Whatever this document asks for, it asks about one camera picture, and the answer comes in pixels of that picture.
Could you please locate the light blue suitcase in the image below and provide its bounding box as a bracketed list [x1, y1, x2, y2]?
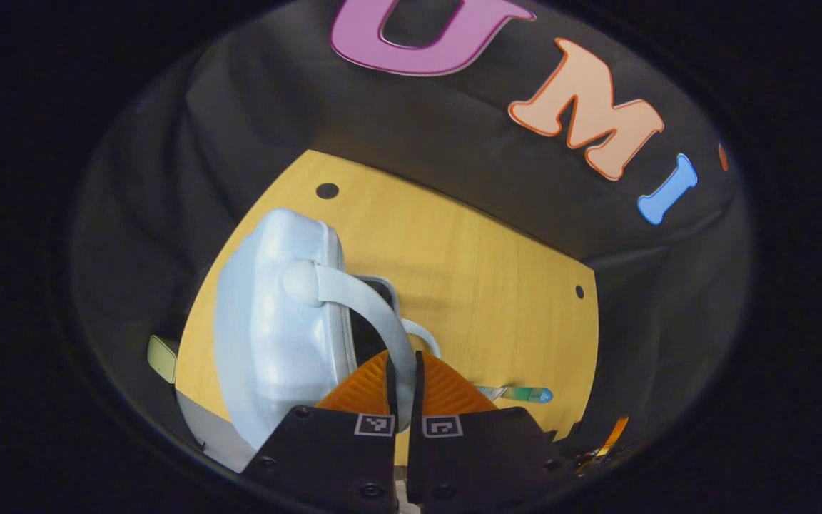
[176, 207, 444, 473]

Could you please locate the pale green block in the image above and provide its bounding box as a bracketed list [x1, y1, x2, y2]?
[146, 335, 178, 385]

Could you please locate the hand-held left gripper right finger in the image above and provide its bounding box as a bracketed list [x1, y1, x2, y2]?
[406, 349, 563, 514]

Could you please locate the blue capped clear bottle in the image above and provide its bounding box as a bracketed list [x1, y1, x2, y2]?
[475, 385, 554, 405]

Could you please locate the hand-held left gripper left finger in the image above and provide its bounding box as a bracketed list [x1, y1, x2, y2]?
[254, 348, 399, 514]

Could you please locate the black backdrop cloth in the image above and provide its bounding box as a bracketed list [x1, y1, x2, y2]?
[61, 0, 754, 473]

